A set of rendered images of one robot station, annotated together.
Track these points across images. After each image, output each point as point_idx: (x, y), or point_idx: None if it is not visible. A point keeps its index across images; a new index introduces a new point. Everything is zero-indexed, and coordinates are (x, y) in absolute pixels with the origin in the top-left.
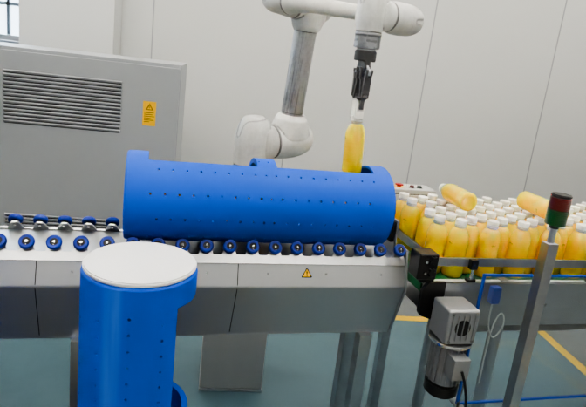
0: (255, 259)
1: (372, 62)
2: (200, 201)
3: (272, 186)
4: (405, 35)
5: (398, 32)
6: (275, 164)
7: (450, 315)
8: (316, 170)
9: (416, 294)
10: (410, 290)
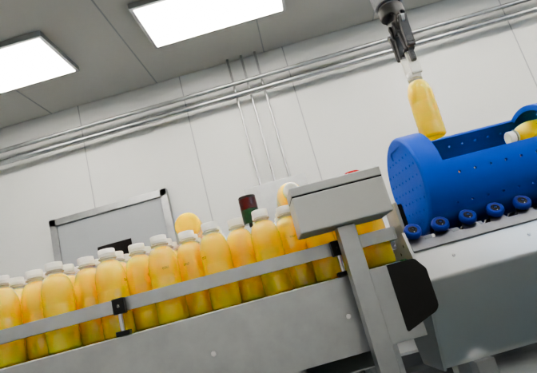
0: None
1: (384, 24)
2: None
3: None
4: None
5: None
6: (514, 115)
7: None
8: (470, 130)
9: (364, 359)
10: (372, 359)
